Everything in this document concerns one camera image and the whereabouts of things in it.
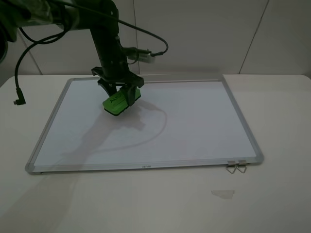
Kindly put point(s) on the clear tape piece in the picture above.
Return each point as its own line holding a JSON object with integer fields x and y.
{"x": 223, "y": 194}

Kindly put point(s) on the white aluminium-framed whiteboard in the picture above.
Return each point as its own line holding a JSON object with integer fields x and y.
{"x": 179, "y": 121}

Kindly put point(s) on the left metal hanging clip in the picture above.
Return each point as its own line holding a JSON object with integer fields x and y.
{"x": 231, "y": 166}

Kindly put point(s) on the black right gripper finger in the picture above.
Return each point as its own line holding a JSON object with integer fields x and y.
{"x": 110, "y": 89}

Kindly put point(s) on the metal hanging clip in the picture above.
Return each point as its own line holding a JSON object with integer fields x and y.
{"x": 231, "y": 166}
{"x": 242, "y": 166}

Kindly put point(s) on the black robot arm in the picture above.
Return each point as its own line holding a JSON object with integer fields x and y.
{"x": 101, "y": 17}

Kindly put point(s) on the green foam whiteboard eraser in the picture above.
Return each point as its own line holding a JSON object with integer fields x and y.
{"x": 116, "y": 104}

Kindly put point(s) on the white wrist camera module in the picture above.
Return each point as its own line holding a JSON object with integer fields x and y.
{"x": 142, "y": 56}

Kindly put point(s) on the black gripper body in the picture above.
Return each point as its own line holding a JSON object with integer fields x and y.
{"x": 113, "y": 77}

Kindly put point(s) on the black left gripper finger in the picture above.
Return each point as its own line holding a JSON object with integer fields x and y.
{"x": 129, "y": 92}

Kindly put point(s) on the right metal hanging clip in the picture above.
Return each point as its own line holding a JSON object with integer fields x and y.
{"x": 242, "y": 166}

